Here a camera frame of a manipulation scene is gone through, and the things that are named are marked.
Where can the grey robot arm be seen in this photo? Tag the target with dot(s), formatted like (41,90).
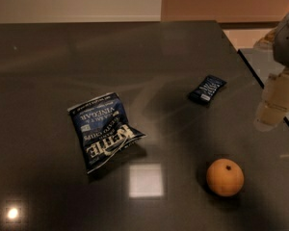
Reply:
(281,44)

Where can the blue kettle chip bag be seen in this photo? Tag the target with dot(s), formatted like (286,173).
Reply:
(103,129)

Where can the orange fruit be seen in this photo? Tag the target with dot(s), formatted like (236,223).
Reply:
(225,178)

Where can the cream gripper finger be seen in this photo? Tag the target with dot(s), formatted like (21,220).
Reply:
(274,105)
(266,43)

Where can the dark blue rxbar wrapper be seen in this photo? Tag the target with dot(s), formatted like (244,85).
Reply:
(206,90)

